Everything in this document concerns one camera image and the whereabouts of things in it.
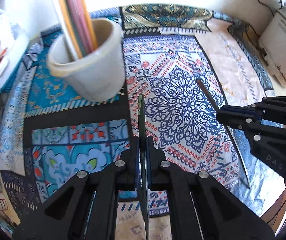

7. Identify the cream ceramic utensil cup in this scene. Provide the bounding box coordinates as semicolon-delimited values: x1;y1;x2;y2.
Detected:
47;18;126;102

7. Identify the dark green chopstick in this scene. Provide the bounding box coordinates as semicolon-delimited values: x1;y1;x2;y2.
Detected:
138;94;149;239

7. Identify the teal green chopstick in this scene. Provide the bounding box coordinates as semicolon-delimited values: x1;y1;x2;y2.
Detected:
69;11;88;57

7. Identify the pink chopstick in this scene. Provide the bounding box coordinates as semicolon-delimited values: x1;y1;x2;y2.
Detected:
66;0;94;57

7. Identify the white appliance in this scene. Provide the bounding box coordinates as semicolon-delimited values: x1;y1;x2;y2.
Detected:
259;3;286;87

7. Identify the patterned patchwork table mat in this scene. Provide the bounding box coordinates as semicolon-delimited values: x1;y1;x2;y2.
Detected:
0;4;273;239

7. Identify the orange yellow chopstick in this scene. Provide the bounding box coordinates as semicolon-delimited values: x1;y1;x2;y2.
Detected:
81;0;98;51

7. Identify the black chopstick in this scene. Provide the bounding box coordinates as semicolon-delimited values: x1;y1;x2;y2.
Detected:
196;79;251;189

